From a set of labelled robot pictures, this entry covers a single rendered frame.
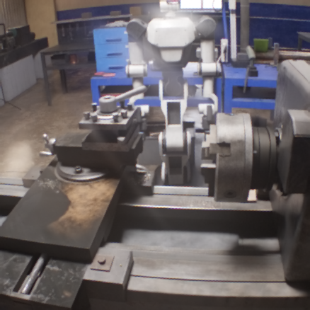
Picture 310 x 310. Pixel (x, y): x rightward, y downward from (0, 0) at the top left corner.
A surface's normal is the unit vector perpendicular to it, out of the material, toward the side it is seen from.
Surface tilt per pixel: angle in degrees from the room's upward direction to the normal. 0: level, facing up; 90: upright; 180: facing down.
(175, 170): 30
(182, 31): 90
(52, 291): 0
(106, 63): 90
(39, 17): 90
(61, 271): 0
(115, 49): 90
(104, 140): 0
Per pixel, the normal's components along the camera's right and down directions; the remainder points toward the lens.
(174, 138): -0.07, 0.08
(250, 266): -0.05, -0.87
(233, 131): -0.11, -0.53
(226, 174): -0.16, 0.32
